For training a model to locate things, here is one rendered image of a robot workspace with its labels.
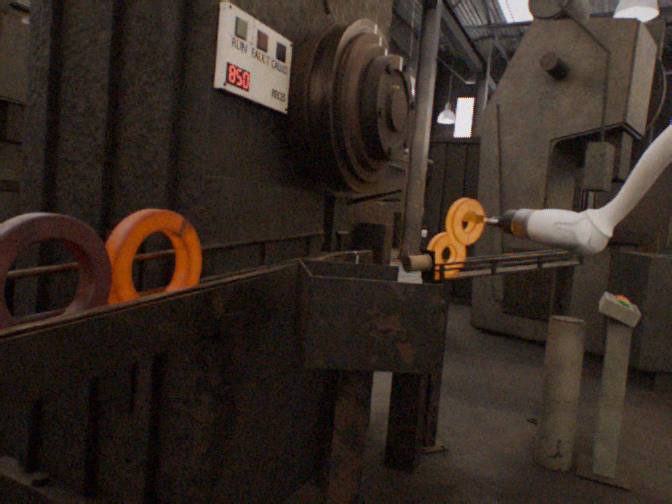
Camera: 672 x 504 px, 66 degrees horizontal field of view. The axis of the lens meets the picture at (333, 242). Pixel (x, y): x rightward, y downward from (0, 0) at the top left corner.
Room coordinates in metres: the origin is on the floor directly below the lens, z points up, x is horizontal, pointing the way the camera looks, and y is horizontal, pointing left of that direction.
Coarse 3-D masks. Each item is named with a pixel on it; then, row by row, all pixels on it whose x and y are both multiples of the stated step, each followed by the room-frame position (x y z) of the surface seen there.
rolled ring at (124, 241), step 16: (128, 224) 0.78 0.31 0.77; (144, 224) 0.79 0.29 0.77; (160, 224) 0.82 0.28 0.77; (176, 224) 0.85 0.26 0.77; (112, 240) 0.77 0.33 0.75; (128, 240) 0.77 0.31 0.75; (176, 240) 0.87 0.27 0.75; (192, 240) 0.89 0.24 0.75; (112, 256) 0.75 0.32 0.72; (128, 256) 0.77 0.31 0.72; (176, 256) 0.90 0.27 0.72; (192, 256) 0.89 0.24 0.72; (112, 272) 0.75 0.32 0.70; (128, 272) 0.77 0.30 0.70; (176, 272) 0.89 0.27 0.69; (192, 272) 0.89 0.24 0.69; (112, 288) 0.75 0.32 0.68; (128, 288) 0.77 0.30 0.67; (176, 288) 0.87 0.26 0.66
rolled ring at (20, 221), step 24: (24, 216) 0.65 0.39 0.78; (48, 216) 0.66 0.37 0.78; (0, 240) 0.61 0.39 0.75; (24, 240) 0.63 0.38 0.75; (72, 240) 0.69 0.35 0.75; (96, 240) 0.72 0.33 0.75; (0, 264) 0.61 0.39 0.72; (96, 264) 0.72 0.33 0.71; (0, 288) 0.61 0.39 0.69; (96, 288) 0.72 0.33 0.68; (0, 312) 0.61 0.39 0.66; (72, 312) 0.71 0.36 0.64
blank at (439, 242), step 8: (432, 240) 1.82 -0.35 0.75; (440, 240) 1.81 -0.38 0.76; (448, 240) 1.83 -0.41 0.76; (432, 248) 1.80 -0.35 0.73; (440, 248) 1.81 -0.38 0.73; (456, 248) 1.85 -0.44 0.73; (464, 248) 1.86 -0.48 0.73; (440, 256) 1.81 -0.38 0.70; (456, 256) 1.85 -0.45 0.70; (464, 256) 1.86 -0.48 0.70; (448, 272) 1.83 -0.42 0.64; (456, 272) 1.85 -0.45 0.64
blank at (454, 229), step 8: (464, 200) 1.71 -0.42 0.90; (472, 200) 1.72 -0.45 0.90; (456, 208) 1.69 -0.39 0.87; (464, 208) 1.71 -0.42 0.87; (472, 208) 1.73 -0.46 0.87; (480, 208) 1.75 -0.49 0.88; (448, 216) 1.70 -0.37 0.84; (456, 216) 1.69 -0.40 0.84; (448, 224) 1.70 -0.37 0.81; (456, 224) 1.69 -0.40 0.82; (472, 224) 1.75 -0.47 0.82; (480, 224) 1.76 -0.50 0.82; (448, 232) 1.71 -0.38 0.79; (456, 232) 1.70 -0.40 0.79; (464, 232) 1.72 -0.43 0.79; (472, 232) 1.74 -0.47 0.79; (480, 232) 1.76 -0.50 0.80; (456, 240) 1.71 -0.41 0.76; (464, 240) 1.72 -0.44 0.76; (472, 240) 1.75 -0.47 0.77
